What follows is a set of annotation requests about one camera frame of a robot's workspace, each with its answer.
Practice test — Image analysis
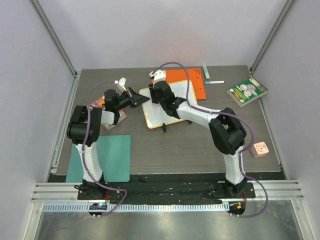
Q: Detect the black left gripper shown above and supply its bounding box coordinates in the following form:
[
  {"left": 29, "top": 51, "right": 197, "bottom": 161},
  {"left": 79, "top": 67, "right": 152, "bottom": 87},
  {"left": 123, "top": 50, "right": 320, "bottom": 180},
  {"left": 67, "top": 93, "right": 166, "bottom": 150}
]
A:
[{"left": 115, "top": 87, "right": 150, "bottom": 112}]

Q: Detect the yellow-framed whiteboard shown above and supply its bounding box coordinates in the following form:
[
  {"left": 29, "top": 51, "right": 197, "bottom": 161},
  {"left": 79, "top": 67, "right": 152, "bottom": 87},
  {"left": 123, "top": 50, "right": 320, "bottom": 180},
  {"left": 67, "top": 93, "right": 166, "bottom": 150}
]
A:
[{"left": 139, "top": 80, "right": 188, "bottom": 129}]

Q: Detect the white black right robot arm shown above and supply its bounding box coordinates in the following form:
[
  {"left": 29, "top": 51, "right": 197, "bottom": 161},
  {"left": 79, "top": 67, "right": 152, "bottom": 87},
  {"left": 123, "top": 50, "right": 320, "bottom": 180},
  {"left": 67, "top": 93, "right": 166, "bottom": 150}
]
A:
[{"left": 148, "top": 80, "right": 247, "bottom": 198}]

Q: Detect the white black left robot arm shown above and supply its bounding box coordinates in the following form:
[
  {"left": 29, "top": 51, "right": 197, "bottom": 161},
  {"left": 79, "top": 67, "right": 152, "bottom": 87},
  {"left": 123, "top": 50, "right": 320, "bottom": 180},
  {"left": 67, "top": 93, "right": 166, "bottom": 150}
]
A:
[{"left": 66, "top": 87, "right": 150, "bottom": 200}]

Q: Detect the black whiteboard stand foot left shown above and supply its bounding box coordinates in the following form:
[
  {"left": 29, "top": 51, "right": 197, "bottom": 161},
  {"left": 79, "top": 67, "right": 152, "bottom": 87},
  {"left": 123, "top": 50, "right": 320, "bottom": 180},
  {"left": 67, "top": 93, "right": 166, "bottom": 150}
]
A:
[{"left": 161, "top": 123, "right": 167, "bottom": 133}]

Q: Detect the orange clipboard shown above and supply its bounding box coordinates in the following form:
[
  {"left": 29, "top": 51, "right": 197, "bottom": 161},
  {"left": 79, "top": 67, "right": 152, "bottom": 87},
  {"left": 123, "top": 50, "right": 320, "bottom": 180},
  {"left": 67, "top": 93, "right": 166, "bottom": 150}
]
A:
[{"left": 163, "top": 68, "right": 207, "bottom": 104}]

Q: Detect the orange cover booklet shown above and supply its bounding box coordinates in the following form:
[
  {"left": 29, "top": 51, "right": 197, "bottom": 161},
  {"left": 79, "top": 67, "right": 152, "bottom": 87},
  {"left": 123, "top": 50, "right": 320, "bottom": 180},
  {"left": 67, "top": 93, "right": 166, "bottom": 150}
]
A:
[{"left": 90, "top": 96, "right": 127, "bottom": 131}]

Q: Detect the green highlighter marker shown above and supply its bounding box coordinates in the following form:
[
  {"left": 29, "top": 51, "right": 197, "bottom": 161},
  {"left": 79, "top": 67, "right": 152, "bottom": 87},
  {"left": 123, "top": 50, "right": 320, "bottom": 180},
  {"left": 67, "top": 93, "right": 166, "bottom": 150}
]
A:
[{"left": 202, "top": 64, "right": 210, "bottom": 80}]

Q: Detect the teal cutting mat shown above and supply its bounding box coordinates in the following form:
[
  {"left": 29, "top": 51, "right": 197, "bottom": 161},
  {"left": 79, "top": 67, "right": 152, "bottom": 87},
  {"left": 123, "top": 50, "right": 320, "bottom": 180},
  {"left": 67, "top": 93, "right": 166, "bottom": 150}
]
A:
[{"left": 65, "top": 135, "right": 131, "bottom": 183}]

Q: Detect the white blue-capped marker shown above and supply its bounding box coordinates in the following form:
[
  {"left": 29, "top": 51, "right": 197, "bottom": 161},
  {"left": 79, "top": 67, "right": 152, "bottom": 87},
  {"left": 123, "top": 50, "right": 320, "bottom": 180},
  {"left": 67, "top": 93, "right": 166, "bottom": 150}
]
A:
[{"left": 205, "top": 80, "right": 225, "bottom": 85}]

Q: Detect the green cover book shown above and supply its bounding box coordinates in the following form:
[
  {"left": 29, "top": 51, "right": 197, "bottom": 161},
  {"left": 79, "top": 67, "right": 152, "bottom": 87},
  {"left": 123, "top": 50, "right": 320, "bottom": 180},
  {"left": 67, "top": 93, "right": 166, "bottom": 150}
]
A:
[{"left": 226, "top": 77, "right": 269, "bottom": 107}]

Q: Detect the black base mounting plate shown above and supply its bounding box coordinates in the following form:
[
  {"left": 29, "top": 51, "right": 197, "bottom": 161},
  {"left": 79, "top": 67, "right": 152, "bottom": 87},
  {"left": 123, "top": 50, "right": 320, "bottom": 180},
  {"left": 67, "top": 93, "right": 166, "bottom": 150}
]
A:
[{"left": 75, "top": 173, "right": 256, "bottom": 206}]

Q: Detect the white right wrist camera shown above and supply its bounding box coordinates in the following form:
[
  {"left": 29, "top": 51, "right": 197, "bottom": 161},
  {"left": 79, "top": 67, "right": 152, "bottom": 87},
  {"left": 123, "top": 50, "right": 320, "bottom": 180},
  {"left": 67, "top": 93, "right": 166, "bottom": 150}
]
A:
[{"left": 149, "top": 70, "right": 166, "bottom": 84}]

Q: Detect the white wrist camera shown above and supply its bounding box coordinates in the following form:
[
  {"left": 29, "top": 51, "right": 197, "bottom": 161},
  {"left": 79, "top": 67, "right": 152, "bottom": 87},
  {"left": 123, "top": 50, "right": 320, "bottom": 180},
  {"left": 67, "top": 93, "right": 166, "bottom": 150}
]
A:
[
  {"left": 114, "top": 77, "right": 127, "bottom": 92},
  {"left": 149, "top": 70, "right": 166, "bottom": 84}
]

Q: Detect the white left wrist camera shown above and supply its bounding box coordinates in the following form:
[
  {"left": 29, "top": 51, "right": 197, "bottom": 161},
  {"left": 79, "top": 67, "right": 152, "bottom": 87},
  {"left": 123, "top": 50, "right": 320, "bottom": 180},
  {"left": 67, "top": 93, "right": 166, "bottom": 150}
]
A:
[{"left": 114, "top": 77, "right": 127, "bottom": 92}]

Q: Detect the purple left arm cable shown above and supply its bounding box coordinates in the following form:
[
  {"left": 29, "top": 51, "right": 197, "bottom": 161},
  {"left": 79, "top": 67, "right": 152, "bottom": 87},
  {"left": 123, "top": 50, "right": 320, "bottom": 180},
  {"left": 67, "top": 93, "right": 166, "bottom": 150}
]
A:
[{"left": 82, "top": 80, "right": 128, "bottom": 218}]

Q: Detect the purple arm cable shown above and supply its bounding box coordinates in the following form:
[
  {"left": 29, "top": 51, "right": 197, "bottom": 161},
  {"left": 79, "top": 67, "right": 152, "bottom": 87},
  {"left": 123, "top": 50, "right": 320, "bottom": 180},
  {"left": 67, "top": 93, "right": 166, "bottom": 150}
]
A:
[
  {"left": 152, "top": 61, "right": 270, "bottom": 218},
  {"left": 82, "top": 80, "right": 128, "bottom": 218}
]

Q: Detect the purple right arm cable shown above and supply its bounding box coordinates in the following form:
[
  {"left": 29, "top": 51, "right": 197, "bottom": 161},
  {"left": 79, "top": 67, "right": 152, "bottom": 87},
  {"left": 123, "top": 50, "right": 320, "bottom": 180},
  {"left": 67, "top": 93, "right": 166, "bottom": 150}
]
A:
[{"left": 152, "top": 61, "right": 270, "bottom": 218}]

